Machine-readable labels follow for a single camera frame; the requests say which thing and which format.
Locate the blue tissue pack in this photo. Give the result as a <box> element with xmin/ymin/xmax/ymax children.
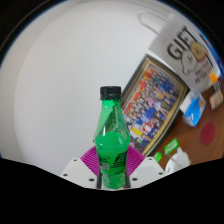
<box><xmin>179</xmin><ymin>90</ymin><xmax>207</xmax><ymax>128</ymax></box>

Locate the green plastic drink bottle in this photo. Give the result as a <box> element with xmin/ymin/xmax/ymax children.
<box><xmin>93</xmin><ymin>85</ymin><xmax>131</xmax><ymax>190</ymax></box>

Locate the white printed paper gift bag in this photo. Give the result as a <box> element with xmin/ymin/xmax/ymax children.
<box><xmin>138</xmin><ymin>11</ymin><xmax>223</xmax><ymax>93</ymax></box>

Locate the framed group picture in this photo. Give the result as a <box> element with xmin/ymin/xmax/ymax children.
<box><xmin>120</xmin><ymin>54</ymin><xmax>190</xmax><ymax>158</ymax></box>

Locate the flat round red coaster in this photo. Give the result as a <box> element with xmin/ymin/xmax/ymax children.
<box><xmin>199</xmin><ymin>121</ymin><xmax>217</xmax><ymax>146</ymax></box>

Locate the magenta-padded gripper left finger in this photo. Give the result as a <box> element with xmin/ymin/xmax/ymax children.
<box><xmin>59</xmin><ymin>146</ymin><xmax>103</xmax><ymax>190</ymax></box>

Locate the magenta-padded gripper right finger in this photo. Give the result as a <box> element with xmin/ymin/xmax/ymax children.
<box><xmin>125</xmin><ymin>147</ymin><xmax>167</xmax><ymax>189</ymax></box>

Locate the white patterned paper cup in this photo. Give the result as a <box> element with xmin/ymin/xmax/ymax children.
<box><xmin>165</xmin><ymin>147</ymin><xmax>192</xmax><ymax>175</ymax></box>

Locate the orange yellow puzzle cube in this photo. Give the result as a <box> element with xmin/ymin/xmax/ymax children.
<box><xmin>209</xmin><ymin>72</ymin><xmax>220</xmax><ymax>84</ymax></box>

